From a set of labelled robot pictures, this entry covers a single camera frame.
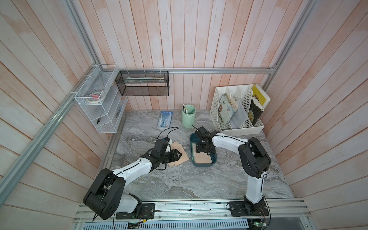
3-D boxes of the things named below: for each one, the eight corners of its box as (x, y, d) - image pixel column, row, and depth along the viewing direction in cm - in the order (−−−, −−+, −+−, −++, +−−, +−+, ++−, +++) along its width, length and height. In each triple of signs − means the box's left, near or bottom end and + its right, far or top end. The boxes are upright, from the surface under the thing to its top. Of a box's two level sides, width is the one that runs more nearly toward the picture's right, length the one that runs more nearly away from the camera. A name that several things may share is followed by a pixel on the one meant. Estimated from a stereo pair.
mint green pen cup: (181, 128, 111) (181, 116, 99) (181, 117, 118) (181, 104, 107) (194, 128, 111) (196, 116, 99) (193, 117, 118) (195, 104, 107)
